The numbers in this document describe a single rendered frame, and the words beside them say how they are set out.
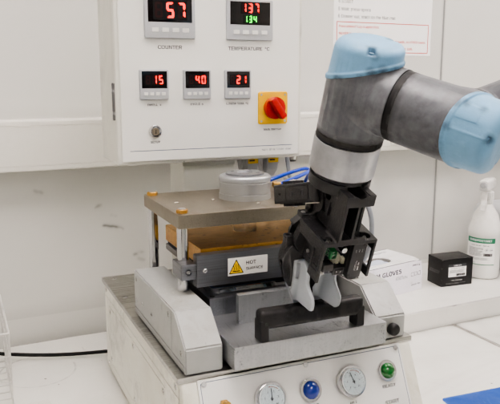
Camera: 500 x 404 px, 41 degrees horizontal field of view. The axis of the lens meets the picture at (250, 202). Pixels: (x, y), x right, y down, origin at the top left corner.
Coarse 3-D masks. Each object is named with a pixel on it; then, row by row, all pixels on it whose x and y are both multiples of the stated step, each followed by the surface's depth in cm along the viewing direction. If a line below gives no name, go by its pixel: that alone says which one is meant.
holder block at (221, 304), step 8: (192, 280) 99; (192, 288) 97; (200, 288) 95; (264, 288) 95; (272, 288) 95; (200, 296) 94; (208, 296) 92; (216, 296) 92; (224, 296) 92; (232, 296) 92; (208, 304) 91; (216, 304) 91; (224, 304) 91; (232, 304) 92; (216, 312) 91; (224, 312) 92; (232, 312) 92
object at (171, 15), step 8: (160, 0) 104; (168, 0) 105; (160, 8) 104; (168, 8) 105; (176, 8) 105; (184, 8) 106; (160, 16) 105; (168, 16) 105; (176, 16) 106; (184, 16) 106
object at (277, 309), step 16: (288, 304) 84; (320, 304) 84; (352, 304) 86; (256, 320) 82; (272, 320) 82; (288, 320) 83; (304, 320) 84; (320, 320) 85; (352, 320) 88; (256, 336) 83
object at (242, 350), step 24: (240, 312) 88; (240, 336) 84; (288, 336) 84; (312, 336) 85; (336, 336) 86; (360, 336) 88; (384, 336) 89; (240, 360) 81; (264, 360) 82; (288, 360) 84
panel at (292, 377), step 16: (352, 352) 91; (368, 352) 91; (384, 352) 92; (400, 352) 93; (272, 368) 86; (288, 368) 87; (304, 368) 87; (320, 368) 88; (336, 368) 89; (368, 368) 91; (400, 368) 93; (208, 384) 82; (224, 384) 83; (240, 384) 84; (256, 384) 84; (288, 384) 86; (320, 384) 87; (336, 384) 88; (368, 384) 90; (384, 384) 91; (400, 384) 92; (208, 400) 82; (224, 400) 82; (240, 400) 83; (288, 400) 85; (304, 400) 86; (320, 400) 87; (336, 400) 88; (352, 400) 89; (368, 400) 90; (384, 400) 90; (400, 400) 91
